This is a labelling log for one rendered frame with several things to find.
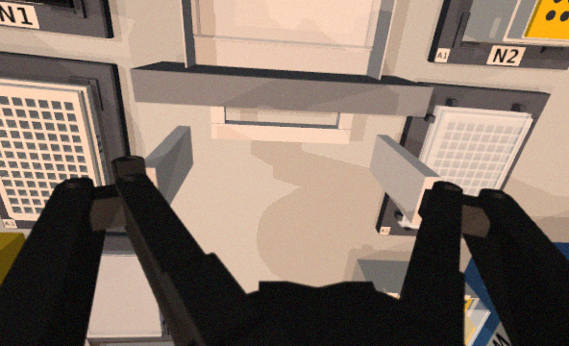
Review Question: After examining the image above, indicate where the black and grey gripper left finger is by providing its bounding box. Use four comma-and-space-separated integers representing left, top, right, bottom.
0, 126, 295, 346

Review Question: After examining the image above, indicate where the black multiwell plate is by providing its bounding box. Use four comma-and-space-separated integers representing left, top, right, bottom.
13, 0, 75, 9

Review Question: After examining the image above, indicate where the blue open-top bin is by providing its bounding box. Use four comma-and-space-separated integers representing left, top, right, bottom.
464, 242, 569, 346

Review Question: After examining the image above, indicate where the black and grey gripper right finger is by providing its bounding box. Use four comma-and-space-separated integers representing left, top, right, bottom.
369, 135, 569, 346

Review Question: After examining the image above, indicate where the light grey bench mat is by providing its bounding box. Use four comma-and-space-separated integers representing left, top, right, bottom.
0, 0, 569, 293

